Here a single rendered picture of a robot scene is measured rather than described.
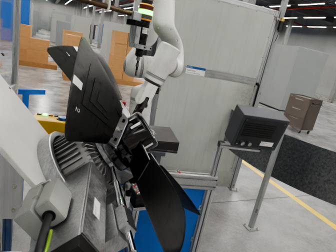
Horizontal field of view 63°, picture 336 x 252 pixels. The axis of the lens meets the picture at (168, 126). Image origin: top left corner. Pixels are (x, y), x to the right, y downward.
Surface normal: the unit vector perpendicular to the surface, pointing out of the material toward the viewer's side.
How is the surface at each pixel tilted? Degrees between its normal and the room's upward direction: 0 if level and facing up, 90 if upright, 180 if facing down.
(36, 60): 90
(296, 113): 90
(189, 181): 90
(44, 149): 47
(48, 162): 59
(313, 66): 90
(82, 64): 70
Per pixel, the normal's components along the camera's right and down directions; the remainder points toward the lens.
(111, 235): -0.41, -0.68
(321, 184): -0.59, 0.11
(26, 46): 0.39, 0.33
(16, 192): 0.19, 0.31
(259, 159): -0.83, 0.00
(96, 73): 0.96, -0.06
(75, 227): -0.48, -0.80
